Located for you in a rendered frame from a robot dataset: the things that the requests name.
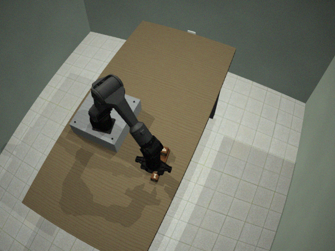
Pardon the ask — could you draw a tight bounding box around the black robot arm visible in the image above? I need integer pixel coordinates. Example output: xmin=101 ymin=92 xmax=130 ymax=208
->
xmin=88 ymin=74 xmax=163 ymax=166

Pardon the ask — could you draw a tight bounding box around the brown calendar cube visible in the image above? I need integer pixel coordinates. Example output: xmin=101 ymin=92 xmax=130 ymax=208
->
xmin=151 ymin=172 xmax=160 ymax=182
xmin=160 ymin=146 xmax=169 ymax=156

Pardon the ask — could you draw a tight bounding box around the orange rectangular tray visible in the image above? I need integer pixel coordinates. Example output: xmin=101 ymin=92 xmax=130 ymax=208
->
xmin=160 ymin=149 xmax=170 ymax=163

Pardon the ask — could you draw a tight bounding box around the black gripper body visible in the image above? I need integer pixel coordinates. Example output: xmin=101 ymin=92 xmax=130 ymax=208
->
xmin=135 ymin=156 xmax=172 ymax=174

